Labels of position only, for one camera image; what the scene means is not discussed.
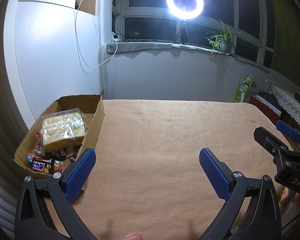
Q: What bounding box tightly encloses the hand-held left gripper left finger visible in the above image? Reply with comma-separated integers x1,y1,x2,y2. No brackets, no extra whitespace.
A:
14,148,98,240

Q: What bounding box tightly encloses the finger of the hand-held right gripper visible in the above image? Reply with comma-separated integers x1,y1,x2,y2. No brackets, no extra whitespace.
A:
254,126,290,166
276,120,300,155

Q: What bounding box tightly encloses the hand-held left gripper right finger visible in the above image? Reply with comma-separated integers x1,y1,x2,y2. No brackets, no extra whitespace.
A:
199,147,282,240

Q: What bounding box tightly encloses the large brown chocolate bar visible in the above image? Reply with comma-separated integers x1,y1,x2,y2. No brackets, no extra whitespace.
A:
30,156,55,173

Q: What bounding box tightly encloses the clear cracker pack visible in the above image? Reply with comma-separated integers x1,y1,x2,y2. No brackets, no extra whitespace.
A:
39,108,87,153

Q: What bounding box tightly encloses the cardboard box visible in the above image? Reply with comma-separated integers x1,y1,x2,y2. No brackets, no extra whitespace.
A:
13,94,105,180

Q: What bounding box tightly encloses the person's right hand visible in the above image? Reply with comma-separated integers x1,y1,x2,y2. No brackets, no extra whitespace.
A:
279,187,300,213

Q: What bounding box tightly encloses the person's left hand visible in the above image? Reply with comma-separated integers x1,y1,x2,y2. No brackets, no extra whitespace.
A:
121,232,143,240

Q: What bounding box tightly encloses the white lace cloth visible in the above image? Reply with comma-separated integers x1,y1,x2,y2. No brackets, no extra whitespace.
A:
266,84,300,133

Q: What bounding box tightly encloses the dark red box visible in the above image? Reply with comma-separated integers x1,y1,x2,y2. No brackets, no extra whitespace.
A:
249,95,282,124

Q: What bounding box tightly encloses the black bag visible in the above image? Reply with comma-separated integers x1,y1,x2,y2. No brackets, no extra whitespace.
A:
257,91,282,110

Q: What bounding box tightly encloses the green snack bag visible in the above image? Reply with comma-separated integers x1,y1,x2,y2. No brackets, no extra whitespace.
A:
233,75,254,103

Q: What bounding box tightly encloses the dark green curtain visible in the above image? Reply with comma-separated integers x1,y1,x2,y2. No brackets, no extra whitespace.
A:
267,0,300,90

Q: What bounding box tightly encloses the potted spider plant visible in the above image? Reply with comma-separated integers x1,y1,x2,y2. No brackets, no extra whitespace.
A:
205,19,242,55

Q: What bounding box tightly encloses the black tripod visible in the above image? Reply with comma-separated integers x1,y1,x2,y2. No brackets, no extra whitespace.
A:
176,19,190,45

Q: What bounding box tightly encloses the grey windowsill cloth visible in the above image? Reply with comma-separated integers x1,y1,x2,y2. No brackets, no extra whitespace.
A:
105,41,270,72

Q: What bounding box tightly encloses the white cable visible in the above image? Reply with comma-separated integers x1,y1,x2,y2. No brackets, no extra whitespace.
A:
74,0,118,68

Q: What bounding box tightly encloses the ring light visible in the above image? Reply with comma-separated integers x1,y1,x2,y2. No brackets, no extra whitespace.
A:
166,0,204,20

